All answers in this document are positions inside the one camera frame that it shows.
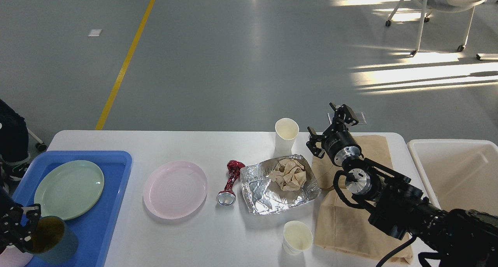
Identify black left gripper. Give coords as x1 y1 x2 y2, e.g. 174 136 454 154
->
0 187 41 253

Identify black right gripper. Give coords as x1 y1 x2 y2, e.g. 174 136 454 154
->
306 102 362 167

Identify teal mug yellow inside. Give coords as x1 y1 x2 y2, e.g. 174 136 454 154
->
24 216 79 265

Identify pink mug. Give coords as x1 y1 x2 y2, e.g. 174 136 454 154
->
0 248 33 267

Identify pink plate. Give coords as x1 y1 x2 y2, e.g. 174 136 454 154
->
143 160 208 220

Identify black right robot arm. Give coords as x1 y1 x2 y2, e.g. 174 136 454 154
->
306 103 498 267

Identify green plate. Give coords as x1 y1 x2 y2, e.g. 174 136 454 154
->
34 160 105 220

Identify upright white paper cup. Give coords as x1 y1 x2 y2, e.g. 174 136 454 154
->
275 118 300 156

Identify person dark trousers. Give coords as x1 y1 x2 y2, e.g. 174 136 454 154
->
0 100 30 193

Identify crumpled brown paper napkin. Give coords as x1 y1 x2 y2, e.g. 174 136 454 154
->
269 158 307 191

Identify blue plastic tray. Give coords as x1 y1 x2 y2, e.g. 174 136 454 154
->
13 151 132 267

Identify aluminium foil tray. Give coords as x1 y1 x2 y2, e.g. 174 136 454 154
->
240 154 321 214

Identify brown paper bag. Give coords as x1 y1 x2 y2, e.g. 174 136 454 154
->
312 135 414 265

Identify lying white paper cup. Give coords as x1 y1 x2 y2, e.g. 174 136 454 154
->
282 220 313 256

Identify crushed red can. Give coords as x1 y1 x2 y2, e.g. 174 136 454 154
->
216 160 245 207

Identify white plastic bin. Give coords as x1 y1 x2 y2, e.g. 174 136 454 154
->
407 139 498 216

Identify white office chair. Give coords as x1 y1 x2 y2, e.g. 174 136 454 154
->
385 0 486 56

